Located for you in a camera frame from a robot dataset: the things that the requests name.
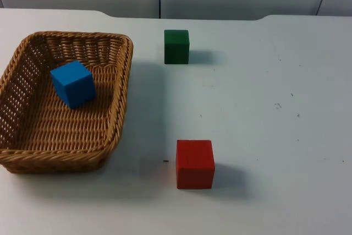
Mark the blue cube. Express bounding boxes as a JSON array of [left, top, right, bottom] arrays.
[[49, 60, 97, 110]]

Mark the pale brown wicker basket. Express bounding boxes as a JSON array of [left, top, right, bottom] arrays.
[[0, 31, 135, 175]]

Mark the green cube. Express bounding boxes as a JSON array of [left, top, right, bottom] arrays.
[[163, 29, 190, 65]]

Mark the red cube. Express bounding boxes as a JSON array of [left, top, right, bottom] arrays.
[[175, 139, 216, 190]]

